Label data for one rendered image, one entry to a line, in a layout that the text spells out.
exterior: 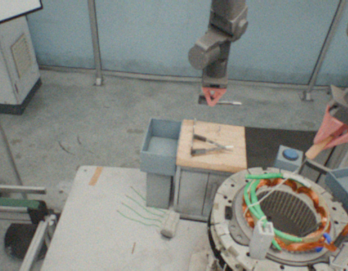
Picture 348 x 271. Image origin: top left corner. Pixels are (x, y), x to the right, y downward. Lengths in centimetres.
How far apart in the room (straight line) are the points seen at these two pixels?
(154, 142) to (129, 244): 33
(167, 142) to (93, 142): 154
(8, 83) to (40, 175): 79
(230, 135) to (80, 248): 58
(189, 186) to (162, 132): 21
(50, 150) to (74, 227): 150
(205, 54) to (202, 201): 50
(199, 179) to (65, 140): 179
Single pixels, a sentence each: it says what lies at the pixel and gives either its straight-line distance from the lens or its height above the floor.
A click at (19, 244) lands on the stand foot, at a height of 2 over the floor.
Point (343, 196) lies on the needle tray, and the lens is 102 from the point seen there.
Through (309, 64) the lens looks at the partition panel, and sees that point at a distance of 327.
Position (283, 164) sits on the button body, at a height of 102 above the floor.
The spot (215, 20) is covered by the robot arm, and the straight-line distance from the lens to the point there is 84.
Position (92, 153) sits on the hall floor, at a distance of 252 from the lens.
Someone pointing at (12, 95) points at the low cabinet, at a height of 20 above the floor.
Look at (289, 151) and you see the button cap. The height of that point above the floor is 104.
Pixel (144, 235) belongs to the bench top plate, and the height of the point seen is 78.
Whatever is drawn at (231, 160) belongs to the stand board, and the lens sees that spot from 96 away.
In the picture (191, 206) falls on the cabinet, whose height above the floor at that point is 85.
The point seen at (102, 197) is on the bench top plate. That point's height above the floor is 78.
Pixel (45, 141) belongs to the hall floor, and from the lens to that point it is 269.
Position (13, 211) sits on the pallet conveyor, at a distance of 131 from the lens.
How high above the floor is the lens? 172
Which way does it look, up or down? 40 degrees down
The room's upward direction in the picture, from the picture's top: 5 degrees clockwise
